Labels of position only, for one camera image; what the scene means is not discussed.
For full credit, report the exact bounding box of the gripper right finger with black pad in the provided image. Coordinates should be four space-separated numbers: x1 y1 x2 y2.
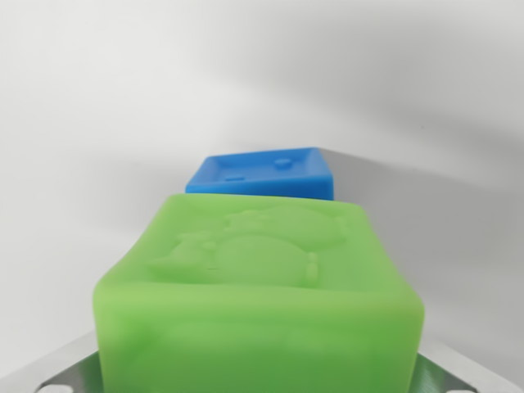
413 341 524 393

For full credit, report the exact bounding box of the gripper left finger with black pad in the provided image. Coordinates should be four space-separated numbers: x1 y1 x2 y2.
0 331 104 393

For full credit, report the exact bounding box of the green rubber toy cube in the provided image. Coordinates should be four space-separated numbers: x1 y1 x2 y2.
92 192 427 393

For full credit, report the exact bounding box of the blue rubber toy cube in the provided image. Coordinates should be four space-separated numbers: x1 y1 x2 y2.
184 147 337 202

